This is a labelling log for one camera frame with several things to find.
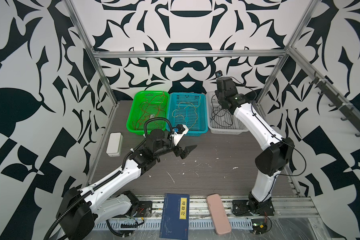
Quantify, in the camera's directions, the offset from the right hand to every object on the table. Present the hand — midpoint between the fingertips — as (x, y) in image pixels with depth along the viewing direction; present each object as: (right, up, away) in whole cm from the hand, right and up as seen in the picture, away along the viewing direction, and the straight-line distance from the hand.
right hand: (228, 84), depth 81 cm
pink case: (-7, -65, -10) cm, 66 cm away
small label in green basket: (-47, -17, +30) cm, 58 cm away
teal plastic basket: (-19, -12, +34) cm, 40 cm away
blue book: (-28, -65, -9) cm, 72 cm away
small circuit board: (+11, -69, -10) cm, 70 cm away
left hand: (-22, -26, -10) cm, 35 cm away
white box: (-65, -34, +11) cm, 74 cm away
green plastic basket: (-51, -8, +36) cm, 63 cm away
